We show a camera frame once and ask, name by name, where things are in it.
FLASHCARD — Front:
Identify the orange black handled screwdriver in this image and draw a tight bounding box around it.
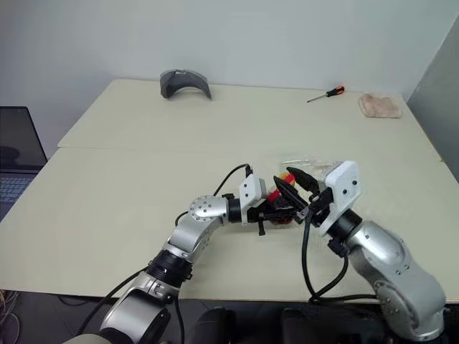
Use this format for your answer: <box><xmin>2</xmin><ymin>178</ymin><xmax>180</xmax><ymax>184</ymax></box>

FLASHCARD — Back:
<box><xmin>306</xmin><ymin>85</ymin><xmax>346</xmax><ymax>104</ymax></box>

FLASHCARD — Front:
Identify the clear bottle with red label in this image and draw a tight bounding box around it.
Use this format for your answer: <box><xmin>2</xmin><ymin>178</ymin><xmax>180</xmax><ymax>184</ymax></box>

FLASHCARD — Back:
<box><xmin>265</xmin><ymin>171</ymin><xmax>299</xmax><ymax>229</ymax></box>

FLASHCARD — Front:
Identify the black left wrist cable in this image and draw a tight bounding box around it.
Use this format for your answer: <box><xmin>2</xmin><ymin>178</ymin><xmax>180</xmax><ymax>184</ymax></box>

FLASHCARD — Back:
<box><xmin>174</xmin><ymin>163</ymin><xmax>254</xmax><ymax>230</ymax></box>

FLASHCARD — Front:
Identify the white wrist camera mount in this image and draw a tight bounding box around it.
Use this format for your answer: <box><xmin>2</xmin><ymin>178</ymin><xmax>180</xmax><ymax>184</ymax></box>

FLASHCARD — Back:
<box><xmin>237</xmin><ymin>173</ymin><xmax>268</xmax><ymax>226</ymax></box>
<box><xmin>316</xmin><ymin>160</ymin><xmax>362</xmax><ymax>238</ymax></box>

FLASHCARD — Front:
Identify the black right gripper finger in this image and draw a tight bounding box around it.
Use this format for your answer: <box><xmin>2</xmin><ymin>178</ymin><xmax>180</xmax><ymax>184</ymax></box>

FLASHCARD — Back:
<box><xmin>273</xmin><ymin>175</ymin><xmax>310</xmax><ymax>216</ymax></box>
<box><xmin>286</xmin><ymin>167</ymin><xmax>321</xmax><ymax>202</ymax></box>

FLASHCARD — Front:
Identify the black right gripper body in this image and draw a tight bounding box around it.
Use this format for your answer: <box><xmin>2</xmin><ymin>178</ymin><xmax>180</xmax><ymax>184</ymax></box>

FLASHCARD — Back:
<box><xmin>296</xmin><ymin>186</ymin><xmax>335</xmax><ymax>228</ymax></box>

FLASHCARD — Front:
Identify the beige rounded robot cover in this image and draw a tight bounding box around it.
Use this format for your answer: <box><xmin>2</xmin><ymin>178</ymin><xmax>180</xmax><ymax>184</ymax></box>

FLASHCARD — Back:
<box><xmin>59</xmin><ymin>332</ymin><xmax>118</xmax><ymax>344</ymax></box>

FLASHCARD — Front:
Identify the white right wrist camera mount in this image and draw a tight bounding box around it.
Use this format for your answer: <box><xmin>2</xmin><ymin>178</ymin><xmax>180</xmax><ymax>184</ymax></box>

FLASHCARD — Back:
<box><xmin>316</xmin><ymin>160</ymin><xmax>362</xmax><ymax>238</ymax></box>

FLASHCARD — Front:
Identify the bundle of thin wires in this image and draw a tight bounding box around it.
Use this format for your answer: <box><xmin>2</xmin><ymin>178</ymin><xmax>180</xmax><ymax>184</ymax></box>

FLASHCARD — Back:
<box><xmin>0</xmin><ymin>289</ymin><xmax>22</xmax><ymax>344</ymax></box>

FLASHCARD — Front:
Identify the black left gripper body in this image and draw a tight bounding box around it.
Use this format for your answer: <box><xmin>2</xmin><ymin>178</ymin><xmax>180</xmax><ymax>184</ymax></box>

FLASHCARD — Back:
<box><xmin>247</xmin><ymin>201</ymin><xmax>274</xmax><ymax>237</ymax></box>

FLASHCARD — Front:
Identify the black left shoulder cable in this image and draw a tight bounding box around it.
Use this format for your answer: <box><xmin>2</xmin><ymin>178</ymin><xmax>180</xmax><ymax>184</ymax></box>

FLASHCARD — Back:
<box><xmin>77</xmin><ymin>268</ymin><xmax>188</xmax><ymax>344</ymax></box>

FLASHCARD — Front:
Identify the beige crumpled cloth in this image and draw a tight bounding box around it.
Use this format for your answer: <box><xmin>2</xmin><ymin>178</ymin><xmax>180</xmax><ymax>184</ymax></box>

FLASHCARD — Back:
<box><xmin>357</xmin><ymin>92</ymin><xmax>404</xmax><ymax>119</ymax></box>

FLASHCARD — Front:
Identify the grey curved plastic shell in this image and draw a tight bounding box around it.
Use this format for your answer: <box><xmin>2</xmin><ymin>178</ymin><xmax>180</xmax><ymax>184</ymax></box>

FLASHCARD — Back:
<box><xmin>159</xmin><ymin>69</ymin><xmax>213</xmax><ymax>100</ymax></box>

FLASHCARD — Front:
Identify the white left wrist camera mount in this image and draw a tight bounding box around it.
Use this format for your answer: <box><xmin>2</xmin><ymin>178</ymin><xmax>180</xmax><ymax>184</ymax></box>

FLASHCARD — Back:
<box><xmin>237</xmin><ymin>173</ymin><xmax>268</xmax><ymax>226</ymax></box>

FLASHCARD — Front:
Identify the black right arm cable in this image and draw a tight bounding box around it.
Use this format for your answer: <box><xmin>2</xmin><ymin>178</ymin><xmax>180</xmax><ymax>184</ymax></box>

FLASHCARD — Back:
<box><xmin>300</xmin><ymin>214</ymin><xmax>377</xmax><ymax>305</ymax></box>

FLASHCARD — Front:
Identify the dark open laptop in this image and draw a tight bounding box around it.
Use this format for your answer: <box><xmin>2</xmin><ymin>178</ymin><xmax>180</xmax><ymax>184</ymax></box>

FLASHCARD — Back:
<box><xmin>0</xmin><ymin>105</ymin><xmax>49</xmax><ymax>223</ymax></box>

